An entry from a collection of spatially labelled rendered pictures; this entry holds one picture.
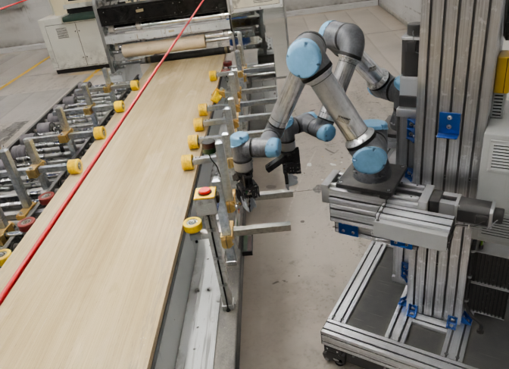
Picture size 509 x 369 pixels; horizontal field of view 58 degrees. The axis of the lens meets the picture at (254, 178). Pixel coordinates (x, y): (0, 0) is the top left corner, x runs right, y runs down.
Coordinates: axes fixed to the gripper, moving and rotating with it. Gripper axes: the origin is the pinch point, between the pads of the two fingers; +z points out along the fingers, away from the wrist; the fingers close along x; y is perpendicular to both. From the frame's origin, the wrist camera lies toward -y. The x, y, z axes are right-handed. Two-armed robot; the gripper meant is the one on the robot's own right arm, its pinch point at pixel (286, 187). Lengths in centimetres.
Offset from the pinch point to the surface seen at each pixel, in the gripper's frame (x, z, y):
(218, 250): -57, -11, -26
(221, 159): -5.7, -21.2, -27.2
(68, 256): -40, -2, -91
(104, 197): 5, -2, -89
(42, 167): 34, -8, -131
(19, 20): 889, 20, -563
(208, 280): -30, 26, -39
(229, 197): -5.7, -1.3, -26.5
